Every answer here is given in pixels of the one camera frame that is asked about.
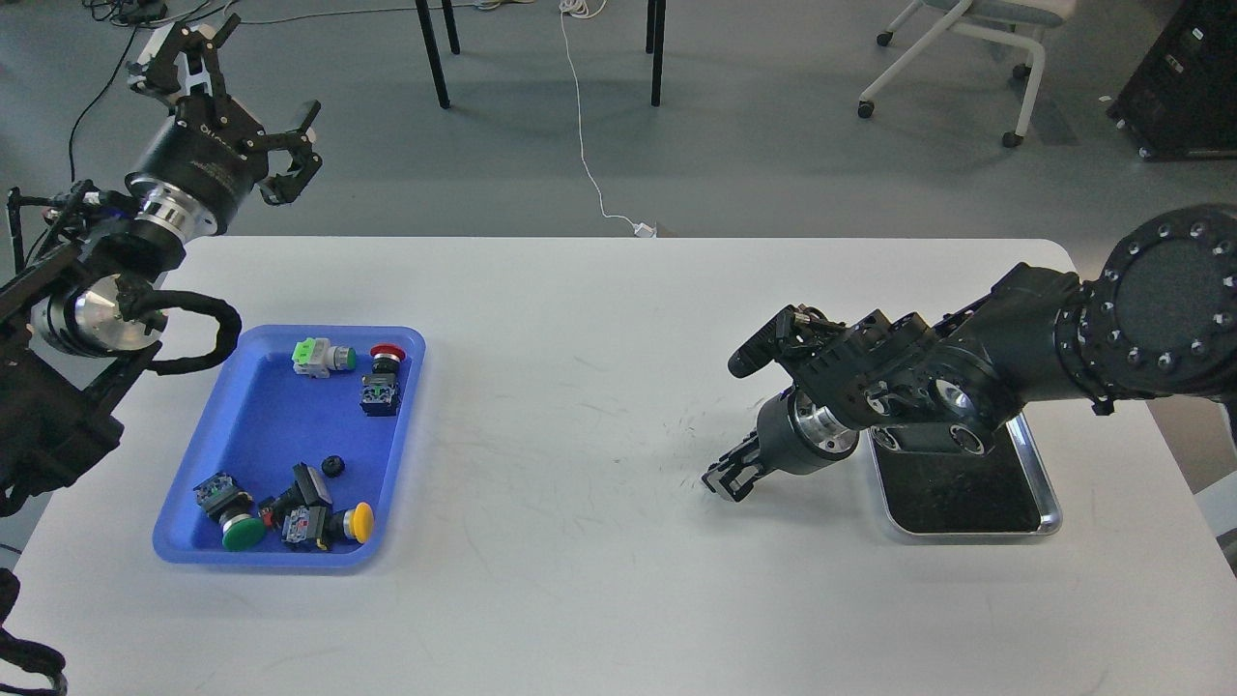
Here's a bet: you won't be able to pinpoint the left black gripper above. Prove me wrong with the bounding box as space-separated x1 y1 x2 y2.
127 14 323 235

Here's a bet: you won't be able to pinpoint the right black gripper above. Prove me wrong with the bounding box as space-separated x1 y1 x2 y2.
703 391 860 503

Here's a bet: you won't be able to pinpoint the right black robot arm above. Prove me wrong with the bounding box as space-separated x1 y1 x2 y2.
703 204 1236 502

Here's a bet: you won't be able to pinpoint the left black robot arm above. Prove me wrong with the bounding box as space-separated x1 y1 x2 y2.
1 14 322 516

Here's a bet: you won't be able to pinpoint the silver metal tray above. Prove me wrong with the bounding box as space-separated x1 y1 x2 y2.
871 415 1063 543

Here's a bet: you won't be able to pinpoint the blue plastic tray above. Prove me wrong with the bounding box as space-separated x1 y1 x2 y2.
152 325 427 572

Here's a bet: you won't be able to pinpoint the black table leg left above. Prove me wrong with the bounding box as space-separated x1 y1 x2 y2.
414 0 461 110

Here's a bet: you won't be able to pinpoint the black table leg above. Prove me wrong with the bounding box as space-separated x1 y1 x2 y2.
414 0 461 110
644 0 668 108

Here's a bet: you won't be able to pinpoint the green white push button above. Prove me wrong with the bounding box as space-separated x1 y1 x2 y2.
289 336 357 380

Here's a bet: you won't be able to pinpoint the red mushroom push button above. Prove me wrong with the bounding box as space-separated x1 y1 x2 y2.
360 342 406 417

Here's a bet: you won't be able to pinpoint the large green push button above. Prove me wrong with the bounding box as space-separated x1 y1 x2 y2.
193 472 266 553

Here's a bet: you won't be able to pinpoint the yellow push button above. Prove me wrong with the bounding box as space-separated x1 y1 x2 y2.
280 502 375 553

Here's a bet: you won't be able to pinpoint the black table leg right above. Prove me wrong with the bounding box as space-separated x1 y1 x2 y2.
644 0 668 108

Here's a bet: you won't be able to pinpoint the white office chair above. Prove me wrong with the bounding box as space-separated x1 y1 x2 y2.
857 0 1079 148

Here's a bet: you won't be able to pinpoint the black equipment case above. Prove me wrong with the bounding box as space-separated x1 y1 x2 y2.
1108 1 1236 161

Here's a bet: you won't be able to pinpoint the black cable on floor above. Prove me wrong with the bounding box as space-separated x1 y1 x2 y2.
68 0 228 185

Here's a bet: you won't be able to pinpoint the white cable on floor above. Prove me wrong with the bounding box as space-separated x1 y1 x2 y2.
558 0 658 239

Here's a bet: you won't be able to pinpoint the black switch block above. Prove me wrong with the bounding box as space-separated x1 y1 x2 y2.
259 462 334 530

